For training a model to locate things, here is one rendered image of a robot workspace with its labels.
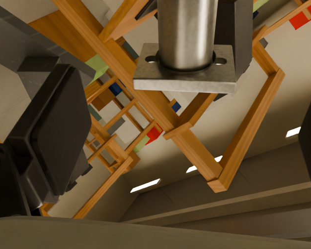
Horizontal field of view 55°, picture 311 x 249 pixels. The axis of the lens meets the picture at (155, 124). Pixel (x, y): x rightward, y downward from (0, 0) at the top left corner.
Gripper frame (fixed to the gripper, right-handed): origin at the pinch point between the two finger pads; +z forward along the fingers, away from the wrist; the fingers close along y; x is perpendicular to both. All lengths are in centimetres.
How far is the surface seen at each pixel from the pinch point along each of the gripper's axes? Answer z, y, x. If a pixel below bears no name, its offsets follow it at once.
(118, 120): 393, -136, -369
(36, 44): 12.2, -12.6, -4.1
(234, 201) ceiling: 350, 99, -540
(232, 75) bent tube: 5.6, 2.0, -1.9
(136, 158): 346, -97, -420
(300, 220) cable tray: 158, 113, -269
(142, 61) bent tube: 6.7, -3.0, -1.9
